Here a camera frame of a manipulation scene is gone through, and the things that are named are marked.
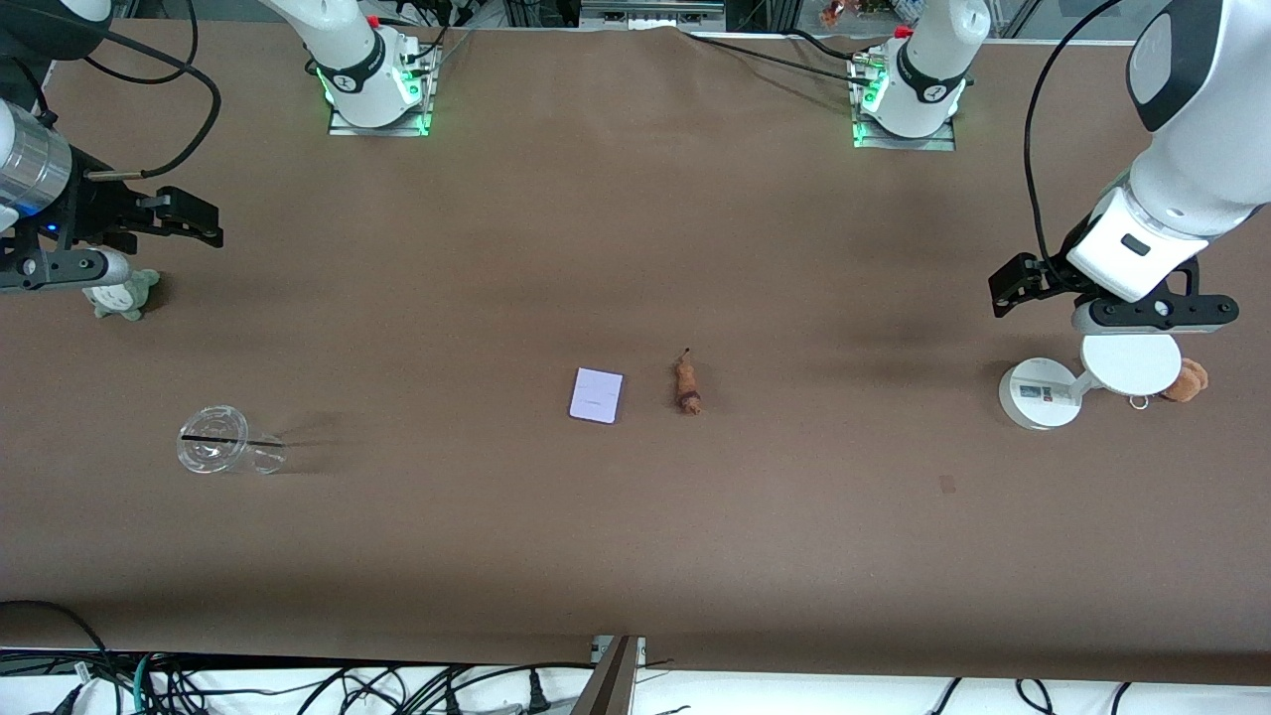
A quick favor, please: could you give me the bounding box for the thick black floor cable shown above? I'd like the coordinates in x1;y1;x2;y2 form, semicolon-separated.
0;600;112;688

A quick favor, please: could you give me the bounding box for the brown table cover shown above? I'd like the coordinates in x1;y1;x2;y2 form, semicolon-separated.
0;20;1271;686

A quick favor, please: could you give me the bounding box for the aluminium frame rail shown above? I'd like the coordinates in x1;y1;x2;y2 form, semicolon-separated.
581;0;727;29

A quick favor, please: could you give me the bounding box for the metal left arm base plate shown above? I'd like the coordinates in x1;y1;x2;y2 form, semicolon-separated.
852;55;957;152

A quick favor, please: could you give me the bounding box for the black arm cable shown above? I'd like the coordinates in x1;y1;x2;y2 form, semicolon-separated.
84;0;222;181
1025;0;1128;271

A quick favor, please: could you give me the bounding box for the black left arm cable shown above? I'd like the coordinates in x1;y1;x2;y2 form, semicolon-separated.
1025;0;1128;271

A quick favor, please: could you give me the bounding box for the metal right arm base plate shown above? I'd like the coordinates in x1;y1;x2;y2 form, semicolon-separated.
328;45;438;138

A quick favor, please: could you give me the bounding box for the grey metal mount post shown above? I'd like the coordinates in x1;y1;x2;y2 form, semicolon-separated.
571;636;648;715

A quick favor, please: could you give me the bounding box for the brown lion statue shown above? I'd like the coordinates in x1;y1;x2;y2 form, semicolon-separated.
673;348;704;416

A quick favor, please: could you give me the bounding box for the brown bear plush keychain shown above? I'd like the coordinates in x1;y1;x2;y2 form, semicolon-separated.
1130;357;1210;410

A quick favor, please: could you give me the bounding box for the black cable on table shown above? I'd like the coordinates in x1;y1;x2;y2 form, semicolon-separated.
680;30;877;84

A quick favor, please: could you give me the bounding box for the white round stand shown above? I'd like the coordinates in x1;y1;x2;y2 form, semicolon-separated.
999;333;1184;430

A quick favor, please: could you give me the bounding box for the clear plastic cup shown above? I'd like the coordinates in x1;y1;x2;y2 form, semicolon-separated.
177;404;289;476

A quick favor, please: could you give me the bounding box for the grey green plush toy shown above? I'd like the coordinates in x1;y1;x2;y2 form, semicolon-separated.
81;268;161;322

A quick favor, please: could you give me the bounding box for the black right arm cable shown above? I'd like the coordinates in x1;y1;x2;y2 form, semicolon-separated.
84;0;222;181

